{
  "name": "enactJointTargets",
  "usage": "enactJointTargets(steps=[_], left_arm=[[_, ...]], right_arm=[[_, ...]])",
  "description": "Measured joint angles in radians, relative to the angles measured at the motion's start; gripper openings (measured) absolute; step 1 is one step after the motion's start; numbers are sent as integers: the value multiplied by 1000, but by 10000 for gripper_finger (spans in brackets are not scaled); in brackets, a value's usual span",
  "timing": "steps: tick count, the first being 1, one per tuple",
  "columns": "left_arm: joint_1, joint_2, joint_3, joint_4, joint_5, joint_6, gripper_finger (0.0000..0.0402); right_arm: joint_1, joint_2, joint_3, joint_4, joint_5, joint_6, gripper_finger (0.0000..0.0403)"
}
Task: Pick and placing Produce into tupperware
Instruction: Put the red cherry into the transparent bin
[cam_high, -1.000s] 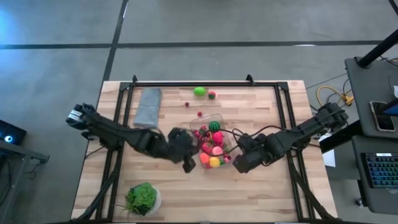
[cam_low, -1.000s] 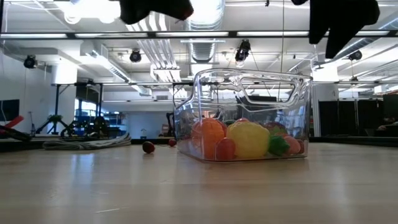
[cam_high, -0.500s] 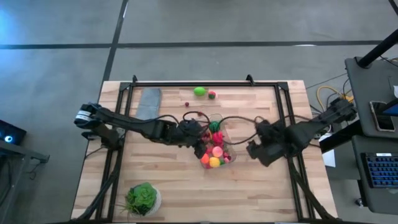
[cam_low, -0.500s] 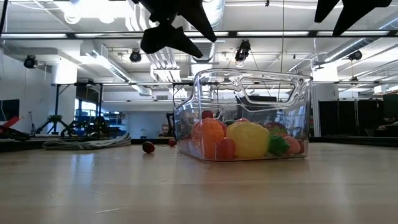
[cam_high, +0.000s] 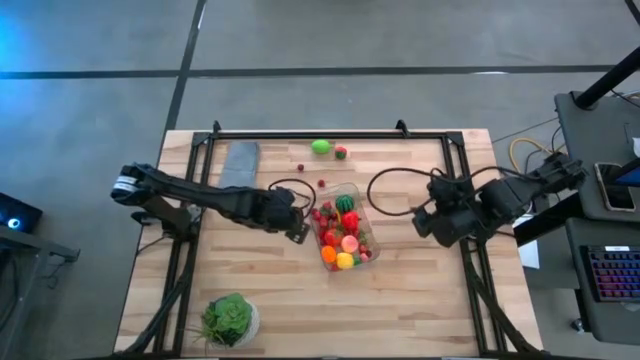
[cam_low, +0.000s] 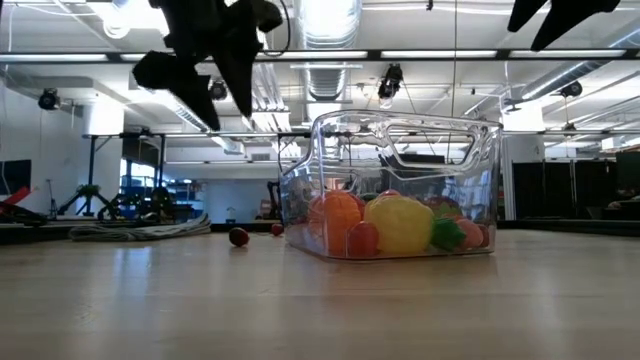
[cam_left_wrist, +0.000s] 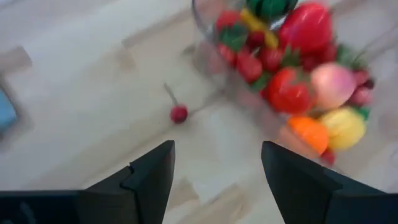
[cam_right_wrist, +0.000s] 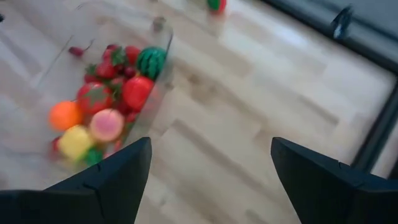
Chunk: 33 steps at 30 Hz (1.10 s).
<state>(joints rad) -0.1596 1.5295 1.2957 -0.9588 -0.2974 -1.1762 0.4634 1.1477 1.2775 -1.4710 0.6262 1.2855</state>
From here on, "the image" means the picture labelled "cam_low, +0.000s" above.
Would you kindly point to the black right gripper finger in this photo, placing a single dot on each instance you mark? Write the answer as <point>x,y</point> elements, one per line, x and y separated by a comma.
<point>575,12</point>
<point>525,10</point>

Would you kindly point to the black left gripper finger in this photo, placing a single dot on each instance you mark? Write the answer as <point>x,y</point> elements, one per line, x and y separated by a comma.
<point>175,72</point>
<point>242,60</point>

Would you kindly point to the dark red toy cherry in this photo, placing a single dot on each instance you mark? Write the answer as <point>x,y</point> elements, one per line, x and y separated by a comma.
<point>239,236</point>

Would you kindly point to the orange toy orange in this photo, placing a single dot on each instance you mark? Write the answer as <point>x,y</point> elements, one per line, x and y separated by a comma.
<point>337,220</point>

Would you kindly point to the yellow toy lemon with leaf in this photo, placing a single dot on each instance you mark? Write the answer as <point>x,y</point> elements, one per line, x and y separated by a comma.
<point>400,225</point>

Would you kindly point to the black round ceiling lamp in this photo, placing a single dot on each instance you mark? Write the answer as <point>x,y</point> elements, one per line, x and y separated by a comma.
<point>48,99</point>
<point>218,91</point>
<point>571,89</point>

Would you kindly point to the black overhead beam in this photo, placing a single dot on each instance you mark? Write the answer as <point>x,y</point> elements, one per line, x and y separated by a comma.
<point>632,52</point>

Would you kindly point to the background robot workstation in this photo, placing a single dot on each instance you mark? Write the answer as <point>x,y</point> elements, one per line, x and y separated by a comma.
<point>125,202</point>

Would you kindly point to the clear plastic container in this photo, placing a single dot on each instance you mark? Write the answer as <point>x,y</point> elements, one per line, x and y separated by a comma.
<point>350,150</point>

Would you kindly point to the black background robot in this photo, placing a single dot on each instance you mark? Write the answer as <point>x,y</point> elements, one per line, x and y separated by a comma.
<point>272,200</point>

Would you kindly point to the black background partition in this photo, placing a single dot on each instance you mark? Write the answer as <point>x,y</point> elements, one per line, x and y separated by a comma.
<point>575,185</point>

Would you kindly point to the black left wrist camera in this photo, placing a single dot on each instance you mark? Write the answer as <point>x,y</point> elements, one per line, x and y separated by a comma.
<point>267,15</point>

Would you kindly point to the silver ventilation duct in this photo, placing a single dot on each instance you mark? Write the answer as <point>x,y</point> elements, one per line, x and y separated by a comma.
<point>327,30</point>

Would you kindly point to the black background station frame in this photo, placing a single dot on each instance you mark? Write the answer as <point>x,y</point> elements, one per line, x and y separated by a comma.
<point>91,165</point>

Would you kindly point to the black ceiling-hung camera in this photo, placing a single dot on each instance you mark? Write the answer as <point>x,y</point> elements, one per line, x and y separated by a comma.
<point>390,82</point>

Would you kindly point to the black wall monitor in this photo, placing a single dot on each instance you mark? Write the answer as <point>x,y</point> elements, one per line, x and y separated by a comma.
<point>15,176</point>

